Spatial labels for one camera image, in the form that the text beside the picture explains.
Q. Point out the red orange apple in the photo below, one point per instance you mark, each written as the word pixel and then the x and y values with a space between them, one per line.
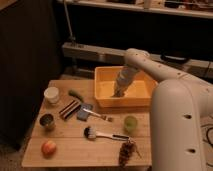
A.
pixel 48 147

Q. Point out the blue grey towel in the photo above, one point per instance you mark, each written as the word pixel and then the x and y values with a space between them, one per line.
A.
pixel 118 94

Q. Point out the green cucumber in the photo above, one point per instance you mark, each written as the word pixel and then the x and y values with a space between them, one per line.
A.
pixel 76 95

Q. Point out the metal cup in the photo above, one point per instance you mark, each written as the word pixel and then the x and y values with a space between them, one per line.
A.
pixel 47 122

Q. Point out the white paper cup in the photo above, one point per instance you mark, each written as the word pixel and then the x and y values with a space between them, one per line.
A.
pixel 51 95

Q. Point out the grey metal rail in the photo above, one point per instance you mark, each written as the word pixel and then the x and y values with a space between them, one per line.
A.
pixel 198 68

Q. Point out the wooden shelf board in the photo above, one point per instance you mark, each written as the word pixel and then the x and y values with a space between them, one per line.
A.
pixel 138 8

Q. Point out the small paint brush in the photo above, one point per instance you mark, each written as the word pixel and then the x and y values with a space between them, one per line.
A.
pixel 103 117

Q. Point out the metal pole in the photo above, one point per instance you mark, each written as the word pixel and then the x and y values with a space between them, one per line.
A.
pixel 71 36

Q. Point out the brown pine cone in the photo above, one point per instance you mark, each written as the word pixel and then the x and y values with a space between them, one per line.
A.
pixel 126 151

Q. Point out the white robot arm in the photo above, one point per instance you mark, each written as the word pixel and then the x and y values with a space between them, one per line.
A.
pixel 177 104

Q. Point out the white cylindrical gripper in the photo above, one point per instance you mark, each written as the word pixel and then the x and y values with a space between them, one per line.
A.
pixel 124 79

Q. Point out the green plastic cup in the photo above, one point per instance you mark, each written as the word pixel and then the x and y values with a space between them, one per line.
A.
pixel 130 124

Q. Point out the yellow plastic tray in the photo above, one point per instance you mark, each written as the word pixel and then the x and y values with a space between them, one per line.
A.
pixel 138 93

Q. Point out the white handled dish brush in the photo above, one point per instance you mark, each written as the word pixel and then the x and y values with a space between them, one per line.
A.
pixel 92 134

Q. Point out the blue sponge block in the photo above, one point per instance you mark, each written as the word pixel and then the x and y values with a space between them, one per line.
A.
pixel 82 114

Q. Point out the dark striped chocolate bar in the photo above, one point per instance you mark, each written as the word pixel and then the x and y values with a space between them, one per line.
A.
pixel 69 109

